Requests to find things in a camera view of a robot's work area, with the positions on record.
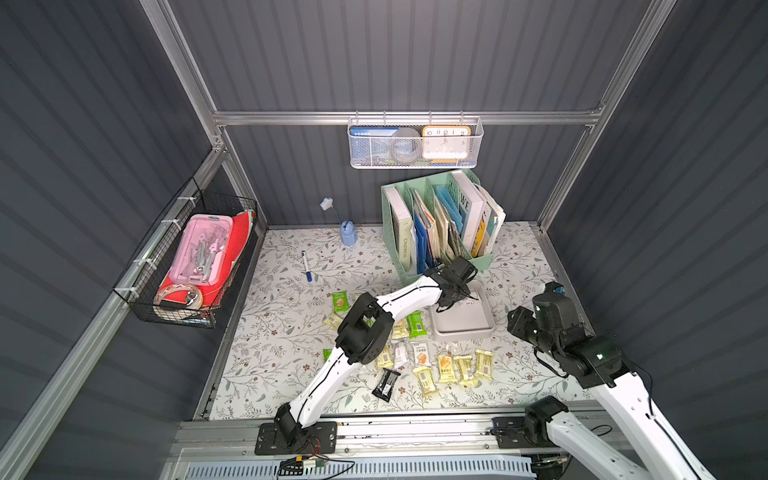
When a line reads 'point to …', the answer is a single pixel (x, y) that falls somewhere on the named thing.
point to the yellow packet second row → (384, 360)
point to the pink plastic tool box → (203, 253)
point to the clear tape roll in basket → (195, 300)
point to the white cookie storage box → (467, 320)
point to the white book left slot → (402, 228)
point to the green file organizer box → (429, 221)
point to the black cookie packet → (385, 385)
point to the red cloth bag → (241, 223)
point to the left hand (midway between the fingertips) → (464, 292)
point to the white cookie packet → (421, 354)
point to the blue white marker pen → (308, 272)
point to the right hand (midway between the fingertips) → (521, 316)
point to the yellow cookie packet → (401, 329)
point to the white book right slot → (471, 208)
